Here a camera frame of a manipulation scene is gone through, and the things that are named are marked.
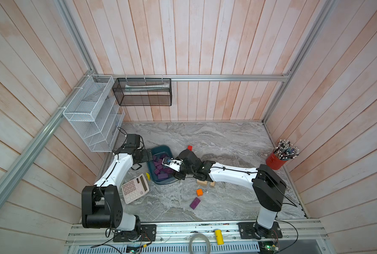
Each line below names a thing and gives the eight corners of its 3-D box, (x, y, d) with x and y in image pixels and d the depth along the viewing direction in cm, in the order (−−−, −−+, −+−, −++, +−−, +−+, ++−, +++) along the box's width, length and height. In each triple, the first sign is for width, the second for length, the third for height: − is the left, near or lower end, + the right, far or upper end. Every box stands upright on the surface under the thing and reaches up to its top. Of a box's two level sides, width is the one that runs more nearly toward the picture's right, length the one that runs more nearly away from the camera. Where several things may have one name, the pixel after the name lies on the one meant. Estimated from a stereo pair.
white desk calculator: (127, 204, 83) (125, 203, 80) (120, 189, 88) (118, 186, 86) (151, 190, 88) (150, 187, 86) (144, 175, 94) (143, 173, 91)
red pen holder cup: (264, 168, 98) (278, 151, 83) (267, 155, 104) (281, 137, 90) (281, 175, 95) (298, 159, 80) (283, 161, 101) (300, 144, 86)
